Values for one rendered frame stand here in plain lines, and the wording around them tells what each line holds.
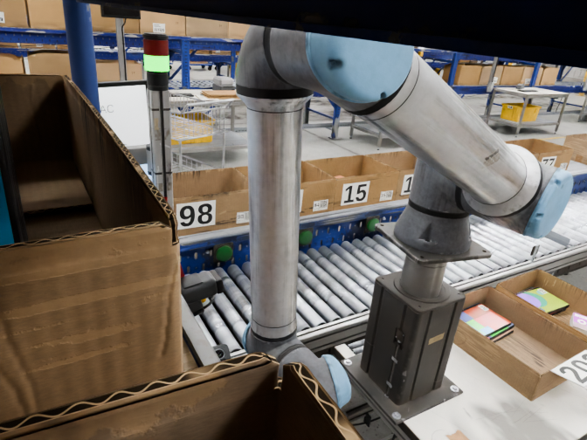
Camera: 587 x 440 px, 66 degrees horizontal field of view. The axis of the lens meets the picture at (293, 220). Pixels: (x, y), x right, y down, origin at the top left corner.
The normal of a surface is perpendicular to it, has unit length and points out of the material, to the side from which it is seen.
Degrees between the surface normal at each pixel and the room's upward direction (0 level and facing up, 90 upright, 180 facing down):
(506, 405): 0
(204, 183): 90
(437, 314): 90
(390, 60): 86
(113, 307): 91
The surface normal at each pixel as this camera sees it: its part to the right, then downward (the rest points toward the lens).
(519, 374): -0.84, 0.17
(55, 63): 0.43, 0.38
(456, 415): 0.07, -0.91
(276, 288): 0.07, 0.44
